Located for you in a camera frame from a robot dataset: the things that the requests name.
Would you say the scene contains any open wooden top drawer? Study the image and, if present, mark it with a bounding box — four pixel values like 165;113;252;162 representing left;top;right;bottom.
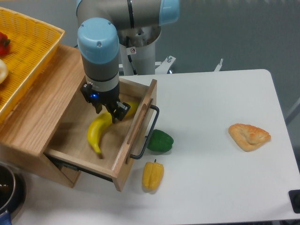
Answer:
44;77;158;191

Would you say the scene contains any black corner object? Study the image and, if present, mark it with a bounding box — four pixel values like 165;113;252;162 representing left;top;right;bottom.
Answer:
288;189;300;214

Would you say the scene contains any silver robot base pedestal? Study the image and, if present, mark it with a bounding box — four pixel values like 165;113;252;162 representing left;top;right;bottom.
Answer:
118;25;161;76

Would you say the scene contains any dark metal pot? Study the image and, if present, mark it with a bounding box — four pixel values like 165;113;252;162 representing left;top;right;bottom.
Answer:
0;163;26;225

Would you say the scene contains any yellow bell pepper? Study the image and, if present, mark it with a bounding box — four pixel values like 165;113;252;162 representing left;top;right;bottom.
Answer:
142;159;164;190

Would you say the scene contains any green bell pepper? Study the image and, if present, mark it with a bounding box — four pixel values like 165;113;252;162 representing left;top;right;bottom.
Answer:
147;129;174;152

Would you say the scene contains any black metal drawer handle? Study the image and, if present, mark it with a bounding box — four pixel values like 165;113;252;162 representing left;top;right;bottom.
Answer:
129;105;159;160

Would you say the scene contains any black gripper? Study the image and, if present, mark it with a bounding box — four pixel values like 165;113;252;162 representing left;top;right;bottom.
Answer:
80;83;131;123

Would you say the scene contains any toasted bread piece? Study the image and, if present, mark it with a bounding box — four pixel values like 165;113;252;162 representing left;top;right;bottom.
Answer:
228;123;271;152

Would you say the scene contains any yellow plastic basket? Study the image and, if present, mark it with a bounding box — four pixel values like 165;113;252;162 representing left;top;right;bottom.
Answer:
0;7;65;121

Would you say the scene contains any red bell pepper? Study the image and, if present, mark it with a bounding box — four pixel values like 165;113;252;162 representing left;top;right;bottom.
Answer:
0;32;10;55

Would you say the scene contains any yellow banana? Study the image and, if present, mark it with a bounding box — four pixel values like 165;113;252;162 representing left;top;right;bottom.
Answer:
87;101;140;155

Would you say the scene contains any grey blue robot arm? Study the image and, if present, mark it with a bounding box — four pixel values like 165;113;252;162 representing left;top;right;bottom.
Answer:
76;0;180;121

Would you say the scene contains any wooden drawer cabinet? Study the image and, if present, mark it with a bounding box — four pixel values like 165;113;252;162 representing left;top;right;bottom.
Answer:
0;44;103;189

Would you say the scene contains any white round food item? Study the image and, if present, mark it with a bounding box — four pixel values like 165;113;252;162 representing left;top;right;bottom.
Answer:
0;60;8;83

